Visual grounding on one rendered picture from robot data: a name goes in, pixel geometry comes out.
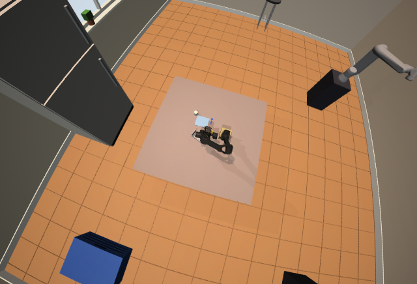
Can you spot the light blue flat rectangular slab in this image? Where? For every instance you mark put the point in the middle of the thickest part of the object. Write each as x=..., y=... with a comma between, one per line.
x=201, y=121

